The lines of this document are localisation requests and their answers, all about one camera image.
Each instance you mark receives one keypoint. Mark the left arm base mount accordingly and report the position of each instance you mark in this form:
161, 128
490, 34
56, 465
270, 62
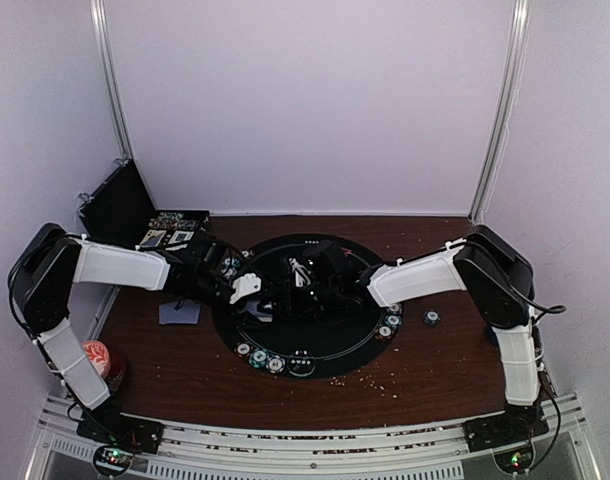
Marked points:
117, 451

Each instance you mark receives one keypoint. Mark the red chip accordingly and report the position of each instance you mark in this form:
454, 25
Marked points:
243, 349
384, 333

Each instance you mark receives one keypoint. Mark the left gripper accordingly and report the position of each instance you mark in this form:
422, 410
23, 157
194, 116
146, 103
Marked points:
241, 297

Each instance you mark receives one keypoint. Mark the dark blue mug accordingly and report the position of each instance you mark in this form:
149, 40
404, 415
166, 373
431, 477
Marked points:
491, 336

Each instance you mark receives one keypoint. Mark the green fifty chip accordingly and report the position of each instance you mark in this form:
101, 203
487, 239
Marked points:
232, 261

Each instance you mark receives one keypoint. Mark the grey card deck box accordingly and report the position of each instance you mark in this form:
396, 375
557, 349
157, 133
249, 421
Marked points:
260, 308

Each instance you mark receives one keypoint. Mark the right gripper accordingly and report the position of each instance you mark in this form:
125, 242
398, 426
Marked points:
289, 301

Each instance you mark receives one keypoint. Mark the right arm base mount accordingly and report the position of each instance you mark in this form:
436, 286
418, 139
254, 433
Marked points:
511, 440

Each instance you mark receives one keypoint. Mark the red patterned tin can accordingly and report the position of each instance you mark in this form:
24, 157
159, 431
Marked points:
109, 362

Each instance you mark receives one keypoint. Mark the leftover cards on table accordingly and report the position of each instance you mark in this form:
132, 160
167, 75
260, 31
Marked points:
187, 313

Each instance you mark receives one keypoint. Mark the aluminium front rail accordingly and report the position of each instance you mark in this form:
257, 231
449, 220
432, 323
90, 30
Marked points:
438, 450

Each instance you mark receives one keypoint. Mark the black poker set case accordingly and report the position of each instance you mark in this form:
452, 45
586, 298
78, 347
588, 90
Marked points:
121, 212

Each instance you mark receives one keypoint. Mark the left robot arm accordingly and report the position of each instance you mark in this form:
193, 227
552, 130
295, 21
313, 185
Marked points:
59, 273

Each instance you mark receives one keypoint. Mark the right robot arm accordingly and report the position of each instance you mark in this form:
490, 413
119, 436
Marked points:
498, 279

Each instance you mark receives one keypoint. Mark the green chip stack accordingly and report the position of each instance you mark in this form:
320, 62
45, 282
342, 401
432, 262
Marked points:
431, 317

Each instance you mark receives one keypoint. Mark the round black poker mat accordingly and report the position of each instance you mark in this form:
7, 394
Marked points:
340, 344

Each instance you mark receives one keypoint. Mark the playing card deck in case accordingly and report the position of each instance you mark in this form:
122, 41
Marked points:
180, 236

